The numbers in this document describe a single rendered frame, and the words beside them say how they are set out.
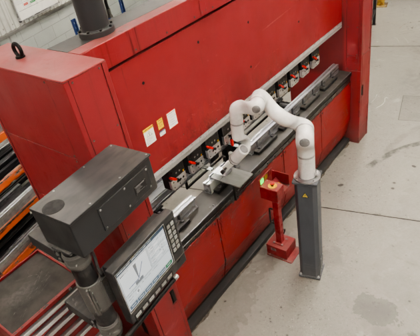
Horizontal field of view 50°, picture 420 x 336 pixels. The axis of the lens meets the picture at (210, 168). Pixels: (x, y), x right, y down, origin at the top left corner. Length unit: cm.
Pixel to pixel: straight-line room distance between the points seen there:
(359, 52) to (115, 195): 350
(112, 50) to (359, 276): 264
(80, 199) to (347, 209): 312
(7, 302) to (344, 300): 241
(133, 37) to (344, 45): 286
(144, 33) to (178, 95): 49
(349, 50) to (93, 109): 331
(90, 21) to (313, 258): 242
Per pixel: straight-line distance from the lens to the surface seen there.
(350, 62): 499
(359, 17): 478
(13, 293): 314
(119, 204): 195
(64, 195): 195
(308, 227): 350
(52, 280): 307
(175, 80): 284
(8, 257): 436
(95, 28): 250
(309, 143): 298
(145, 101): 268
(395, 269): 403
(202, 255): 338
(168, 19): 272
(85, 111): 214
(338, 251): 412
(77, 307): 252
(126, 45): 251
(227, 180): 333
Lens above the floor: 300
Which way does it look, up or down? 35 degrees down
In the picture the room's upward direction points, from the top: 11 degrees counter-clockwise
